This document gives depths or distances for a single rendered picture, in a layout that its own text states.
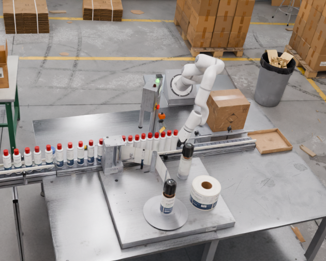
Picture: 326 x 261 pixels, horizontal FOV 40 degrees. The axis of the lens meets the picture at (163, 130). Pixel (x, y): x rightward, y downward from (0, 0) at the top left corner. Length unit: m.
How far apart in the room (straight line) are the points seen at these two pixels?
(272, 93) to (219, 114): 2.20
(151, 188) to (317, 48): 4.21
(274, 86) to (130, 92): 1.84
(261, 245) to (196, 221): 1.01
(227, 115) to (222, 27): 3.08
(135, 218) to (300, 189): 1.35
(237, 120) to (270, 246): 1.09
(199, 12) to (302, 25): 1.64
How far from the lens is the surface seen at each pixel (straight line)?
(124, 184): 3.22
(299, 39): 7.21
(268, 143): 3.95
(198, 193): 3.04
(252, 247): 3.90
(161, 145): 3.42
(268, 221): 3.28
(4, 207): 4.30
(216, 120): 3.79
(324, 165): 5.35
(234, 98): 3.86
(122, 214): 3.02
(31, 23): 7.03
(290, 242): 4.06
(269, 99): 5.93
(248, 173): 3.58
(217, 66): 3.36
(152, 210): 3.05
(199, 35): 6.67
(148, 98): 3.15
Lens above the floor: 3.15
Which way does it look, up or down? 38 degrees down
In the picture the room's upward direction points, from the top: 8 degrees clockwise
